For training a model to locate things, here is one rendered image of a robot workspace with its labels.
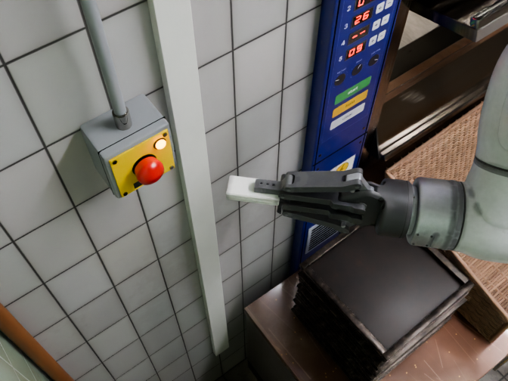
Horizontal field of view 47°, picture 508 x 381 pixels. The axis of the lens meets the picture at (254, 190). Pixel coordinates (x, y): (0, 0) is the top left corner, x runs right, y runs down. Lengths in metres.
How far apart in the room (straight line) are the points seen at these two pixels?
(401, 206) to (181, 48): 0.35
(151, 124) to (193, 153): 0.19
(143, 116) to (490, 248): 0.47
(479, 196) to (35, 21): 0.55
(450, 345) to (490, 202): 0.98
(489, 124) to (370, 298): 0.70
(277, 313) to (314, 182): 0.94
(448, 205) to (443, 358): 0.96
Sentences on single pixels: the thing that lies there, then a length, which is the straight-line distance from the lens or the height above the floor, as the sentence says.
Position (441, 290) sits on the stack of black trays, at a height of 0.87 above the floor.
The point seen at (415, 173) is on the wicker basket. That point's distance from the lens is 1.69.
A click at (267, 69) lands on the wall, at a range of 0.97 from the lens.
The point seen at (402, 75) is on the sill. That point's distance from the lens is 1.34.
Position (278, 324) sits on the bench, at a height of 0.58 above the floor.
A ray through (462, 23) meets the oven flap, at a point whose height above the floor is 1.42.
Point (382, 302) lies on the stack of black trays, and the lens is 1.37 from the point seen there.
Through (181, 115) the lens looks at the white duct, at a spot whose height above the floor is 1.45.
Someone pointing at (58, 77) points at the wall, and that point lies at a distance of 0.75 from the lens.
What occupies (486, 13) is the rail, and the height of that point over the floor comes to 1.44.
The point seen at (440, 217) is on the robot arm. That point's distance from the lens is 0.75.
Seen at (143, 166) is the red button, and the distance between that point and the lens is 0.79.
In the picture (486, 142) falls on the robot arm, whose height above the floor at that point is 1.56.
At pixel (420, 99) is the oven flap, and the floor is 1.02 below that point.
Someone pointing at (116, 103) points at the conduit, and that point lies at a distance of 0.76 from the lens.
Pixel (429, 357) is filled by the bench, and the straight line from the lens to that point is 1.67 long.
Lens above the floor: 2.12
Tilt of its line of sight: 57 degrees down
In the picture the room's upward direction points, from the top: straight up
